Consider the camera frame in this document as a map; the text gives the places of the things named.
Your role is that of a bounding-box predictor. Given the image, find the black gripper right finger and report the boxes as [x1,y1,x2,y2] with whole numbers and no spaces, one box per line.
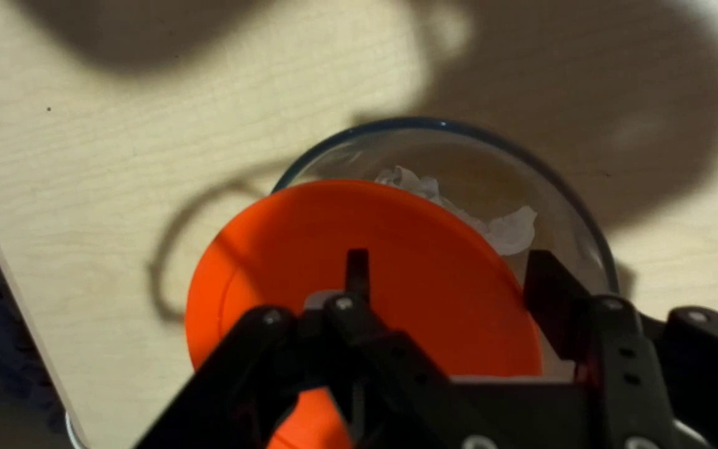
[524,247,603,369]

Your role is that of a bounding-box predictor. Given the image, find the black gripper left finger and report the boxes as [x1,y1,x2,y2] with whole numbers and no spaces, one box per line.
[345,247,375,306]

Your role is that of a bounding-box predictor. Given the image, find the orange round lid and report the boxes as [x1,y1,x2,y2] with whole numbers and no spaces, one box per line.
[181,176,545,449]

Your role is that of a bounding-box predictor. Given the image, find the clear glass lunchbox bowl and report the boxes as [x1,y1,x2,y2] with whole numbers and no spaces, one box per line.
[270,114,624,386]

